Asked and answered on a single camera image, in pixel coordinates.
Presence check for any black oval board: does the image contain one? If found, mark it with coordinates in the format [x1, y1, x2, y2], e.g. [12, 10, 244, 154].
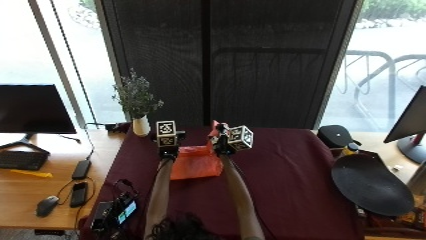
[330, 149, 416, 217]

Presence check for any dark mesh window blind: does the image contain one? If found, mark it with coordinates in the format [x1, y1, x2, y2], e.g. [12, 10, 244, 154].
[94, 0, 364, 130]

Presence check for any black computer mouse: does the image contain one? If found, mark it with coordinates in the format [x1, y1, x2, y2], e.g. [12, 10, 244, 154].
[34, 195, 61, 218]

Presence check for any white marker cube on right glove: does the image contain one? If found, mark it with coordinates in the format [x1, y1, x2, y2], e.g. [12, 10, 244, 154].
[226, 124, 255, 152]

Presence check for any blind pull cord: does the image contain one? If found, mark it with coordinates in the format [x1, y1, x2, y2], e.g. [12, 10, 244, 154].
[47, 0, 99, 126]

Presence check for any wooden desk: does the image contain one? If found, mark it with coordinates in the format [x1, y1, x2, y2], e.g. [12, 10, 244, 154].
[0, 129, 127, 231]

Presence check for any black cable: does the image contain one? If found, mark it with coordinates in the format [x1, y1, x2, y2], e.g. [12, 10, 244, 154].
[54, 127, 97, 231]

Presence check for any black phone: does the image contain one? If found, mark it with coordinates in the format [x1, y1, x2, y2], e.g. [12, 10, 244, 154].
[67, 181, 89, 209]

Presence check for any maroon tablecloth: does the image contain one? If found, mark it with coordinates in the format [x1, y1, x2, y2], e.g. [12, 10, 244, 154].
[78, 125, 367, 240]

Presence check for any person's right hand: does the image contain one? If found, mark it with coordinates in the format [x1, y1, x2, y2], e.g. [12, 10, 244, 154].
[207, 121, 234, 156]

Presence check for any person's left hand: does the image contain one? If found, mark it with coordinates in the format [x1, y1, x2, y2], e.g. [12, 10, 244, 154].
[155, 130, 187, 160]

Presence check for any white vase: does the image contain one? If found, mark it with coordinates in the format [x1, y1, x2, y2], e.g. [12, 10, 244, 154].
[131, 114, 151, 138]

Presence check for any white marker cube on glove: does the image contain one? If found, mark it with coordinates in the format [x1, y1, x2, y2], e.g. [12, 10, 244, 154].
[154, 120, 178, 148]
[226, 124, 255, 152]

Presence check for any white marker cube on left glove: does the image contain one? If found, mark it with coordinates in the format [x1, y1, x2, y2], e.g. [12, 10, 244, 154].
[154, 120, 178, 148]

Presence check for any black camera device with screen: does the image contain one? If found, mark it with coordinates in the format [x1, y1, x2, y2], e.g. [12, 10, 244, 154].
[89, 178, 139, 234]

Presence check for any black pouch case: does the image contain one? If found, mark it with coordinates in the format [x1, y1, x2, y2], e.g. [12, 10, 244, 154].
[316, 124, 363, 150]

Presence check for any orange cloth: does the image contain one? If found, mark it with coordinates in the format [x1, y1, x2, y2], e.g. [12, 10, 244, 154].
[169, 119, 225, 181]

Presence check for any grey metal bike rack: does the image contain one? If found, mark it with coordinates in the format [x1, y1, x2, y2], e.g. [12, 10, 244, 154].
[334, 49, 426, 122]

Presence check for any dark monitor with grey base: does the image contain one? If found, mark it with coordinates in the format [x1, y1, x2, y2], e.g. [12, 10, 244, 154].
[382, 84, 426, 165]

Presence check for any black computer monitor with stand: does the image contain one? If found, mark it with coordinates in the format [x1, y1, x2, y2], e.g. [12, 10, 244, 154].
[0, 83, 82, 155]

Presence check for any black keyboard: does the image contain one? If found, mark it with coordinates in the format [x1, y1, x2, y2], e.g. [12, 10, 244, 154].
[0, 150, 50, 172]

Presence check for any black power bank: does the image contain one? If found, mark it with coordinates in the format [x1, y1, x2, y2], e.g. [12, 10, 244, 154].
[70, 159, 93, 181]

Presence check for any yellow flat strip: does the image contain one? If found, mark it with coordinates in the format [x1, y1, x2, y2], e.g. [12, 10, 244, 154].
[9, 168, 54, 179]

